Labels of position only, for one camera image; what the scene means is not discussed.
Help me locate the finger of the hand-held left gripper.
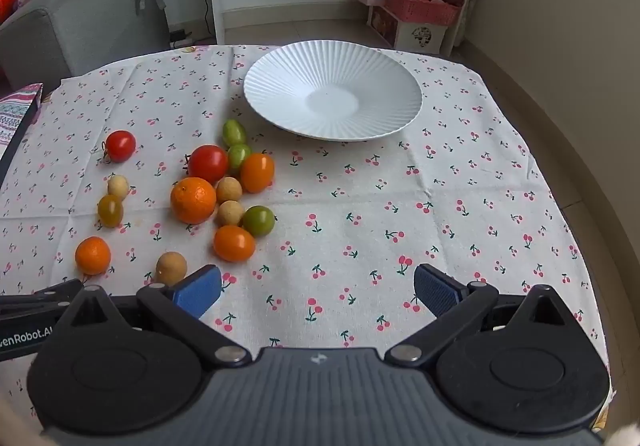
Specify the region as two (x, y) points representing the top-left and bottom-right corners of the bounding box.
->
(0, 278), (85, 322)

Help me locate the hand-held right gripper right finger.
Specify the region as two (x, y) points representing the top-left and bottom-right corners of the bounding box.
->
(385, 264), (586, 368)

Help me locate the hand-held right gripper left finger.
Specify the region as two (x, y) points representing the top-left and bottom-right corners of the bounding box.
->
(60, 265), (251, 370)

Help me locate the orange tomato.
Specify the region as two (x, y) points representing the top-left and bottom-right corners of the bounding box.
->
(240, 153), (276, 194)
(213, 225), (256, 263)

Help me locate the small mandarin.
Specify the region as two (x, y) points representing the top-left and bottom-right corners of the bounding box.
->
(75, 236), (112, 276)

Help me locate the large mandarin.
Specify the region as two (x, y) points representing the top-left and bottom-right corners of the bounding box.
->
(170, 177), (218, 225)

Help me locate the dark green tomato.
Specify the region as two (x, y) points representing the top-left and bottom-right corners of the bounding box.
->
(243, 205), (276, 237)

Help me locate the olive brown tomato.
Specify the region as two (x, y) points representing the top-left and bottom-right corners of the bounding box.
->
(97, 194), (125, 228)

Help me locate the large red tomato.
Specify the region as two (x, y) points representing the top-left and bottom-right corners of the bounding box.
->
(184, 144), (230, 186)

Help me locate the round green tomato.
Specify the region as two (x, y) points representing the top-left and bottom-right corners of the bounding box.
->
(227, 143), (252, 175)

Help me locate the oval light green tomato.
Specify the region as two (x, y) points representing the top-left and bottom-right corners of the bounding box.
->
(222, 119), (247, 147)

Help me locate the small red tomato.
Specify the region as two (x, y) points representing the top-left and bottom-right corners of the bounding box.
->
(102, 130), (137, 164)

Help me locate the white ribbed plate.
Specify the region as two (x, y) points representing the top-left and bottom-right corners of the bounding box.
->
(243, 41), (424, 142)

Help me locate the cherry print tablecloth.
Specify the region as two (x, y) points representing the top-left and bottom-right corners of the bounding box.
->
(0, 44), (613, 434)

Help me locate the patterned striped box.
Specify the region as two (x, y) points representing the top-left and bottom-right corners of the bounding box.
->
(0, 82), (45, 164)

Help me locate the white printed box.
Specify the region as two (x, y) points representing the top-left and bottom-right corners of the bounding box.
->
(370, 6), (448, 54)

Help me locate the grey sofa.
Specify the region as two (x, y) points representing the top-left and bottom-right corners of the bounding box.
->
(0, 0), (171, 87)

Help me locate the pink plastic basket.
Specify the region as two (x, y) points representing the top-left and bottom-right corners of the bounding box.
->
(382, 0), (463, 27)

